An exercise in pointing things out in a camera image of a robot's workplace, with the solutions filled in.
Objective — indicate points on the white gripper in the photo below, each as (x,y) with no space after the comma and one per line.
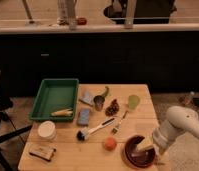
(146,144)

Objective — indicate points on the dark red bowl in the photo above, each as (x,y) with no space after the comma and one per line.
(134,140)

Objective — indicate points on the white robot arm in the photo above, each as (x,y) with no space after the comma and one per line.
(178,121)

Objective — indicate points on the green plastic tray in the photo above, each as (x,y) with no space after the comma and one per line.
(54,95)

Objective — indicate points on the metal fork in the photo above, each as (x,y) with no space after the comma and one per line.
(117,126)

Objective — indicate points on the orange fruit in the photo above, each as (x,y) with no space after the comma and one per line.
(110,143)

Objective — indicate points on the light green cup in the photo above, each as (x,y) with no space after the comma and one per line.
(133,102)

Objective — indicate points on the dark grape bunch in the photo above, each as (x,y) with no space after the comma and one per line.
(112,109)

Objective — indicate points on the metal cup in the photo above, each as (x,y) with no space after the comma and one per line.
(99,102)

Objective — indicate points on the green chili pepper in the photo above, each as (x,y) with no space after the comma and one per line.
(106,92)

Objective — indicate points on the blue sponge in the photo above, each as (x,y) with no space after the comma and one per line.
(83,117)

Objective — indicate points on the grey cloth piece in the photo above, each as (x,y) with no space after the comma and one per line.
(87,98)

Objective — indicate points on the white lidded cup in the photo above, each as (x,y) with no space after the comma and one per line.
(47,130)

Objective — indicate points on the wooden block eraser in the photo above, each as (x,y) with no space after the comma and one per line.
(44,152)

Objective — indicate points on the red object on counter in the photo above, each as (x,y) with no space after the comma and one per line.
(81,21)

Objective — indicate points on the black office chair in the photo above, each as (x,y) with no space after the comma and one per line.
(4,117)

